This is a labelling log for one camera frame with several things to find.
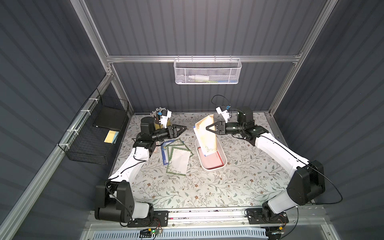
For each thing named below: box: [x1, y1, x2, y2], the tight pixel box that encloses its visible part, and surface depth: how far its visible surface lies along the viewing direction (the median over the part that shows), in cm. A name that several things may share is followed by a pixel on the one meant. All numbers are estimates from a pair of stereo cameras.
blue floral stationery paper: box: [161, 139, 176, 166], surface depth 99 cm
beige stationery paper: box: [193, 114, 218, 157], surface depth 74 cm
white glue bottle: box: [188, 75, 210, 81], surface depth 92 cm
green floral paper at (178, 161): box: [166, 146, 191, 176], surface depth 95 cm
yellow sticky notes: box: [103, 130, 120, 145], surface depth 77 cm
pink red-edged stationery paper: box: [197, 146, 224, 169], surface depth 95 cm
